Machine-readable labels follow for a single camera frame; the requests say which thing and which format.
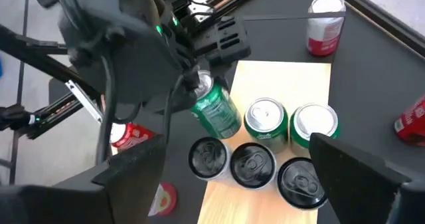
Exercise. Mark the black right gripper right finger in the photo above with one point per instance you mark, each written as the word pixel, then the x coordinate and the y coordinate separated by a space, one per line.
pixel 348 184

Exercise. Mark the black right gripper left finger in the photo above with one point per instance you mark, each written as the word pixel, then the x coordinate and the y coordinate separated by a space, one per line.
pixel 133 184

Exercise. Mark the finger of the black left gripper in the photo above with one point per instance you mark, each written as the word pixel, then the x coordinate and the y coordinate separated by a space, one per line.
pixel 191 82
pixel 219 76

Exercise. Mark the pink silver sparkling water can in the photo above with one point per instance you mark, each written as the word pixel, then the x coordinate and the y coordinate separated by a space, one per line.
pixel 164 199
pixel 323 28

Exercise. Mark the green Sprite can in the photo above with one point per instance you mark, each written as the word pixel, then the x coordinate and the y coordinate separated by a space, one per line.
pixel 313 121
pixel 219 117
pixel 265 117

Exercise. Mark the silver Celsius energy drink can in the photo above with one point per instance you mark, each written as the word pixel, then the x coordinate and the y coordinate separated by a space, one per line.
pixel 300 184
pixel 209 157
pixel 253 165

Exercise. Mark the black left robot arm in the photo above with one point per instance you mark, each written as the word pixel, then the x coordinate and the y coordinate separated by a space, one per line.
pixel 99 34

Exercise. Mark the red cola can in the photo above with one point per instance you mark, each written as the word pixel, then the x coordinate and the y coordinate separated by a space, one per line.
pixel 131 136
pixel 411 121

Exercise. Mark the wooden board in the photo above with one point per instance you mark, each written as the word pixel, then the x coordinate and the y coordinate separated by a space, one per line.
pixel 282 81

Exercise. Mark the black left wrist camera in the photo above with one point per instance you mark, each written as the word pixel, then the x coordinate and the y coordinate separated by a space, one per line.
pixel 222 39

